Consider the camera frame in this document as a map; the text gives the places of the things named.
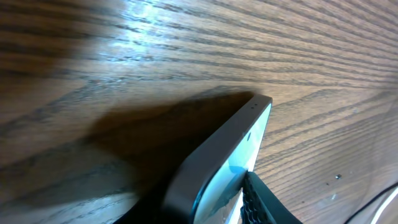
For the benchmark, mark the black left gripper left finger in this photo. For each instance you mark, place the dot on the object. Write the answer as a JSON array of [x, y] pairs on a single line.
[[143, 212]]

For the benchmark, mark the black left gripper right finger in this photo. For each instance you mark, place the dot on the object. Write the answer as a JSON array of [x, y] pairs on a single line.
[[261, 206]]

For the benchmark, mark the blue Galaxy smartphone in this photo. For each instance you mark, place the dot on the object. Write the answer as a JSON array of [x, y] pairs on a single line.
[[207, 187]]

